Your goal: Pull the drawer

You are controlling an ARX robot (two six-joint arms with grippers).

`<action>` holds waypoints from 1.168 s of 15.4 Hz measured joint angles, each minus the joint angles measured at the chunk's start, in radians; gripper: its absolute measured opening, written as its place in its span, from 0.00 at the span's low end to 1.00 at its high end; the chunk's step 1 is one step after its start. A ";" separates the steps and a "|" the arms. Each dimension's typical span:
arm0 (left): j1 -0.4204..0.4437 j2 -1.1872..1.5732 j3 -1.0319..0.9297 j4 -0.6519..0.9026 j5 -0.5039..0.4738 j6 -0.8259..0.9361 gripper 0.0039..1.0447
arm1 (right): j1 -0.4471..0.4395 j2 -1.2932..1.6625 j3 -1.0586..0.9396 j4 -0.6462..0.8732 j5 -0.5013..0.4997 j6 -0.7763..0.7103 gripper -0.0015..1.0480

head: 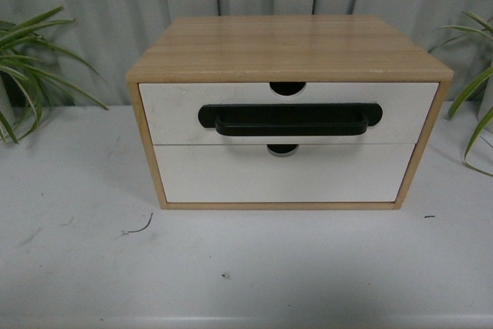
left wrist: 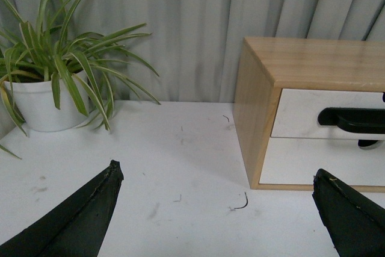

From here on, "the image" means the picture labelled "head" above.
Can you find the green plant on right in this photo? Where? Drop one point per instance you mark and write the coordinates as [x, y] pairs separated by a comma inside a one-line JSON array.
[[482, 30]]

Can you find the green plant on left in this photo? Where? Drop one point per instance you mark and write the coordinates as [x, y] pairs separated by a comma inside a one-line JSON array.
[[22, 49]]

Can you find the black drawer handle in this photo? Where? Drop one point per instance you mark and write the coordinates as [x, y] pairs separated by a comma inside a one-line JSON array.
[[315, 119]]

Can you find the wooden two-drawer cabinet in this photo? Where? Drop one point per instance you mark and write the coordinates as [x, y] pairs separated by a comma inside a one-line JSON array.
[[287, 52]]

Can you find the green plant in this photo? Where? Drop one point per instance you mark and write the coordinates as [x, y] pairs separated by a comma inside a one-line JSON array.
[[22, 49], [482, 30]]

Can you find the small wire scrap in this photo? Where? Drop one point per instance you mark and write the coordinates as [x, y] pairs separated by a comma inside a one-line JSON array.
[[140, 229]]

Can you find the white drawer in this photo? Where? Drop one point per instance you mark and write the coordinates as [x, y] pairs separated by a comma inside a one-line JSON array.
[[313, 173], [172, 109]]

